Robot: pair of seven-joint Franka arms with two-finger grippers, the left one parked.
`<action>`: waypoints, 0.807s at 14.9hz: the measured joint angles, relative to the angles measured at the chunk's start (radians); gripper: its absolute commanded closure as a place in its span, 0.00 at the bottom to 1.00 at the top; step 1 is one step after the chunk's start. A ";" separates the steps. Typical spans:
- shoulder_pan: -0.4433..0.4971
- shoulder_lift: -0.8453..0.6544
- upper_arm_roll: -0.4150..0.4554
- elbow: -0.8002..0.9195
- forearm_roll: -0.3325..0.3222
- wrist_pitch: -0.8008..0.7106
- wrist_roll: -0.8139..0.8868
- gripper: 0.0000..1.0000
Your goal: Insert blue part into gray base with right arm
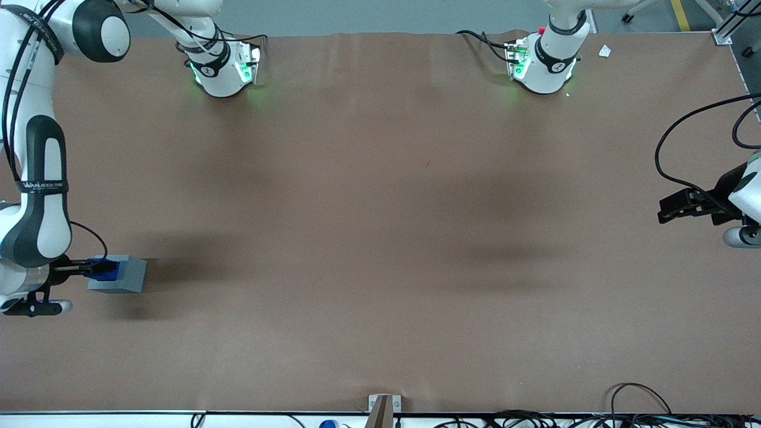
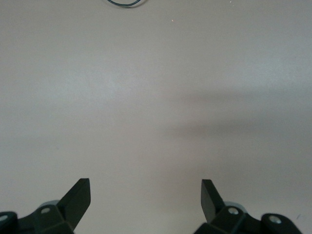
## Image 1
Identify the aluminium frame post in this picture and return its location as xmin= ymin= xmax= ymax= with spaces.
xmin=712 ymin=0 xmax=761 ymax=46

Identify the thin dark cable loop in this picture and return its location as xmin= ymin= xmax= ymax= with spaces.
xmin=611 ymin=383 xmax=673 ymax=415

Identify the table cover mat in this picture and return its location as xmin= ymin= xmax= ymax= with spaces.
xmin=0 ymin=30 xmax=761 ymax=414

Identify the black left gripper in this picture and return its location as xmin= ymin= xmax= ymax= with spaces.
xmin=657 ymin=160 xmax=753 ymax=228

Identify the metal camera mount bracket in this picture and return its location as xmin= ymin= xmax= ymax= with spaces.
xmin=365 ymin=394 xmax=402 ymax=428

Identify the blue plastic block part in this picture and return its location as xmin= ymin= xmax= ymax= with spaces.
xmin=87 ymin=256 xmax=118 ymax=282

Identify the black caster wheel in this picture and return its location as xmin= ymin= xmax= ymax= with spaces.
xmin=620 ymin=0 xmax=661 ymax=24

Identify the long black left arm cable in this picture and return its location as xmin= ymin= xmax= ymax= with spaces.
xmin=654 ymin=92 xmax=761 ymax=219

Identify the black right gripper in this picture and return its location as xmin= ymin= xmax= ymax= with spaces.
xmin=48 ymin=255 xmax=113 ymax=287

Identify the short black cable loop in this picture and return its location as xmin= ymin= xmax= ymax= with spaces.
xmin=732 ymin=101 xmax=761 ymax=150

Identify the tangled black cable bundle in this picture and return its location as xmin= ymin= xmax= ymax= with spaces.
xmin=434 ymin=409 xmax=761 ymax=428

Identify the black arm base cable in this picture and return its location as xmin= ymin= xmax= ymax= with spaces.
xmin=137 ymin=0 xmax=268 ymax=60
xmin=456 ymin=29 xmax=515 ymax=64

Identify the gray square socket base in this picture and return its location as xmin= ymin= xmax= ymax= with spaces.
xmin=87 ymin=254 xmax=147 ymax=294

